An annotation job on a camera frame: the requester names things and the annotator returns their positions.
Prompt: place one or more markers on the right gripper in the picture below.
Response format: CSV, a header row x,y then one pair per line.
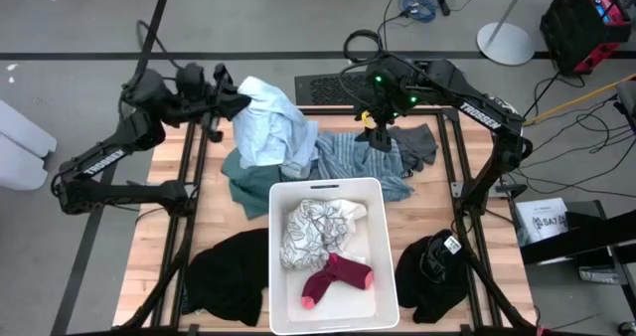
x,y
382,102

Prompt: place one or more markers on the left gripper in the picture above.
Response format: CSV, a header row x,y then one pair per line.
x,y
214,112

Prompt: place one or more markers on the light blue shirt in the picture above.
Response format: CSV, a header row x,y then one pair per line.
x,y
268,127

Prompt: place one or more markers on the grey shorts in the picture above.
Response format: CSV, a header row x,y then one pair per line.
x,y
417,147

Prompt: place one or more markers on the blue striped shirt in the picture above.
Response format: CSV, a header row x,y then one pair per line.
x,y
358,162

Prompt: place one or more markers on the teal dotted shirt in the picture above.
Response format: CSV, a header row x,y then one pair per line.
x,y
251,187

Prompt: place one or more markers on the white leaf-print garment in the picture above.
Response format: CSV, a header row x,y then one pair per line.
x,y
313,231

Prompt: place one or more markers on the maroon and pink sock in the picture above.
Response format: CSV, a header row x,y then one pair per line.
x,y
333,274

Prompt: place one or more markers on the white plastic laundry basket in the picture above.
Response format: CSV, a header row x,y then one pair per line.
x,y
343,306

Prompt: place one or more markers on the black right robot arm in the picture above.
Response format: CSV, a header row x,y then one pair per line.
x,y
447,85

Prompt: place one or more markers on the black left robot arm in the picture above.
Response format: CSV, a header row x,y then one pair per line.
x,y
99,162

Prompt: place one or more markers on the black perforated floor mat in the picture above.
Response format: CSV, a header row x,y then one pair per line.
x,y
328,90

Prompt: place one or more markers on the silver metal mounting plate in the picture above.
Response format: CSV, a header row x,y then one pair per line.
x,y
459,189

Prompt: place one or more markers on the black power adapter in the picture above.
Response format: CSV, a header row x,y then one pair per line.
x,y
443,2

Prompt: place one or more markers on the white round stand base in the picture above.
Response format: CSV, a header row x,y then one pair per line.
x,y
506,44

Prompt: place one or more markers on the plain black garment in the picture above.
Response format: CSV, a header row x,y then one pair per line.
x,y
228,276

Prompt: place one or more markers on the black garment with white label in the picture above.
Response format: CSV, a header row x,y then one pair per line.
x,y
422,286

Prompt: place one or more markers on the white printed cardboard box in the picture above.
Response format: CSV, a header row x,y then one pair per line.
x,y
541,217

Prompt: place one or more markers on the red and black equipment case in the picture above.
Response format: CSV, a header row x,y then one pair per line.
x,y
576,33

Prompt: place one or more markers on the white plastic container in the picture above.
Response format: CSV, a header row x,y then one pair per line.
x,y
20,169
25,132

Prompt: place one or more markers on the black desk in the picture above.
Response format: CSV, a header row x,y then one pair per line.
x,y
586,236

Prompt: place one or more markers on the grey bag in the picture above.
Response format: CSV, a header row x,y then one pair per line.
x,y
598,275

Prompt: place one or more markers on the red plastic clip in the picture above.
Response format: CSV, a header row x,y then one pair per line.
x,y
540,331

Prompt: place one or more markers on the black caster wheel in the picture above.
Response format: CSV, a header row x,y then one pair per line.
x,y
627,328

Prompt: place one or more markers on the black aluminium table frame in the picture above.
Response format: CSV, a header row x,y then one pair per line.
x,y
449,113

